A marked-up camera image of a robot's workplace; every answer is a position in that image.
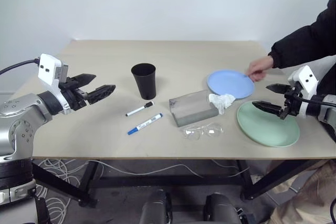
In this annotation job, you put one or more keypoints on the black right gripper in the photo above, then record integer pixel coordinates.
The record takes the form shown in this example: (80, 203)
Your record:
(292, 103)

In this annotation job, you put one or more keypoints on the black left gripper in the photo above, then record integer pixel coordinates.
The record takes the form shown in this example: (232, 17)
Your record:
(74, 96)

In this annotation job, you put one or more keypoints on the light green plate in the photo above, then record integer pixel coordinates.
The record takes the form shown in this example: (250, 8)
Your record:
(267, 129)

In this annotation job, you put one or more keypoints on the light blue plate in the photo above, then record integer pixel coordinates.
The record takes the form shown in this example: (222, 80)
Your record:
(229, 83)

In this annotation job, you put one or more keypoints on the white tissue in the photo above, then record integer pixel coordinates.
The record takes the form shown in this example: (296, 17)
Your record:
(221, 100)

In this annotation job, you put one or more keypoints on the white marker blue cap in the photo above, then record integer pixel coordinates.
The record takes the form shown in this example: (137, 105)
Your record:
(145, 123)

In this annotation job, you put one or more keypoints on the person black sleeved forearm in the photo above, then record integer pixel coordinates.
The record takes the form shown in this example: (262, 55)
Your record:
(309, 40)

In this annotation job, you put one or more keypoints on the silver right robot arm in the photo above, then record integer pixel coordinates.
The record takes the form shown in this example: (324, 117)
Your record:
(326, 111)

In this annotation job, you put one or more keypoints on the person bare hand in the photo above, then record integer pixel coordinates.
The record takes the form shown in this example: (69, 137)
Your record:
(258, 68)

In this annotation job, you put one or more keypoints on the black plastic cup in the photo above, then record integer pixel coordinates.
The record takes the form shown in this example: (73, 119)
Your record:
(144, 81)

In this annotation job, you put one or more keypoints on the white marker black cap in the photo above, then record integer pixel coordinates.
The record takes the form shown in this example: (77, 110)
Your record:
(139, 108)

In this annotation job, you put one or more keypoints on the person dark clothed body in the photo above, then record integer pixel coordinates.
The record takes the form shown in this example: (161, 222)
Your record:
(328, 79)

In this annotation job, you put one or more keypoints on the clear safety glasses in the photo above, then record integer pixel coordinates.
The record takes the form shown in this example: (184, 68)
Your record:
(203, 130)

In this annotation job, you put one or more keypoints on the brown crumpled paper bag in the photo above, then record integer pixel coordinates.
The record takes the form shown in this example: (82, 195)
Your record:
(309, 195)

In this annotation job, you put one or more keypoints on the black silver robot torso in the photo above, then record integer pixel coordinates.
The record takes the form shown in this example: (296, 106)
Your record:
(14, 179)

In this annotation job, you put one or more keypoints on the dark rounded shape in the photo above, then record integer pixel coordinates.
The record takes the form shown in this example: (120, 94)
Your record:
(220, 209)
(155, 208)

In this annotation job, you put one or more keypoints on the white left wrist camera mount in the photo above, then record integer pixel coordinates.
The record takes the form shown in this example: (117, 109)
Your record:
(48, 66)

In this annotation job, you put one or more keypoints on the black metal table frame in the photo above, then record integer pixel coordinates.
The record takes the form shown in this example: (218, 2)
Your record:
(162, 180)

